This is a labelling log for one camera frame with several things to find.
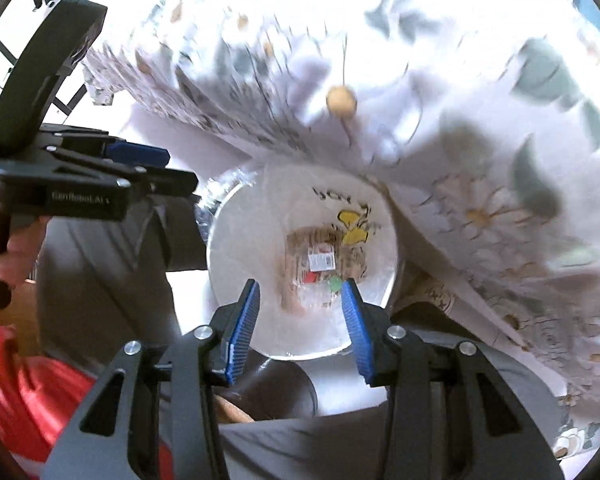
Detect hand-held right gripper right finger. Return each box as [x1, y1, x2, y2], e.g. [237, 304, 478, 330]
[340, 278, 567, 480]

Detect floral bed blanket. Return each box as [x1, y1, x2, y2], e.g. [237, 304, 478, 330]
[82, 0, 600, 461]

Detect person's red jacket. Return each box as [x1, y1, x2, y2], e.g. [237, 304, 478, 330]
[0, 310, 173, 480]

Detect person's left hand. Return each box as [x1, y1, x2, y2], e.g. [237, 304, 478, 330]
[0, 216, 52, 287]

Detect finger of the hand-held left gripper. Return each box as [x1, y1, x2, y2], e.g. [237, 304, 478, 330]
[39, 130, 171, 168]
[45, 146, 200, 197]

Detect small printed card packet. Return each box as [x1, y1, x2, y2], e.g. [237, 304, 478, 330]
[307, 246, 337, 271]

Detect white waste bin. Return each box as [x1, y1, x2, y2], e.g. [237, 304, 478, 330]
[206, 162, 401, 361]

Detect person's grey trousers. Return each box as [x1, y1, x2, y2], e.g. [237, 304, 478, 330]
[34, 194, 571, 480]

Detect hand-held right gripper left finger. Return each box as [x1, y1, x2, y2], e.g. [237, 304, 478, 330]
[40, 279, 262, 480]

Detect clear plastic bin liner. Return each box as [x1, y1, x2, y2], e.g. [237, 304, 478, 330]
[195, 167, 258, 241]

